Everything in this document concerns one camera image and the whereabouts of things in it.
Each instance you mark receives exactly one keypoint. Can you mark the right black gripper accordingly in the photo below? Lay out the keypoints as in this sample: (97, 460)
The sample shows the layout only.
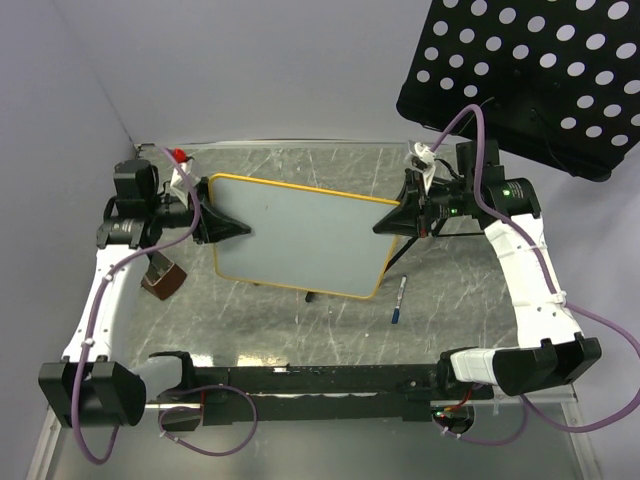
(404, 219)

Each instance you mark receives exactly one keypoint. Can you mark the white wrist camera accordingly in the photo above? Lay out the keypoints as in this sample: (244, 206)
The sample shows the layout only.
(185, 176)
(421, 158)

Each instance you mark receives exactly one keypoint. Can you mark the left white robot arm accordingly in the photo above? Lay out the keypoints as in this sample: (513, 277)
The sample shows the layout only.
(166, 370)

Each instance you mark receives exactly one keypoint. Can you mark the black perforated music stand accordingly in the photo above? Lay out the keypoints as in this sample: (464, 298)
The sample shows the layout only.
(556, 82)

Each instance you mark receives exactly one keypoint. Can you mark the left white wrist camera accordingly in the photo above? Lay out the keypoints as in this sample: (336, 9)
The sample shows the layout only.
(185, 176)

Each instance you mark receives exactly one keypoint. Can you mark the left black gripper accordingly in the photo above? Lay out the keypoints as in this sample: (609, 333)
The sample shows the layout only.
(214, 226)

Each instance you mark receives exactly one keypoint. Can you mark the yellow framed whiteboard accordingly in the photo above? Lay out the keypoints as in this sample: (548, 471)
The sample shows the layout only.
(302, 237)

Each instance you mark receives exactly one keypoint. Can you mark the blue whiteboard marker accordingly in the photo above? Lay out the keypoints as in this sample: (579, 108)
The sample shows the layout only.
(399, 299)

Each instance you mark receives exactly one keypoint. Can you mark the brown whiteboard eraser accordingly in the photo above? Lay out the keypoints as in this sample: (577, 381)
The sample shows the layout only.
(163, 276)

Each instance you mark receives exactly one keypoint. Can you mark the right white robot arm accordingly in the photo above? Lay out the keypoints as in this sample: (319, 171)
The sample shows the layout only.
(551, 349)

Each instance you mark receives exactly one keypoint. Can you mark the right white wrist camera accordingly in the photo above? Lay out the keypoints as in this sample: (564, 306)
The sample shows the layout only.
(421, 158)

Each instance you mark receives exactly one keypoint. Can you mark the black base crossbar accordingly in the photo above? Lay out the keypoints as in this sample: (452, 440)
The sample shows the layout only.
(226, 395)

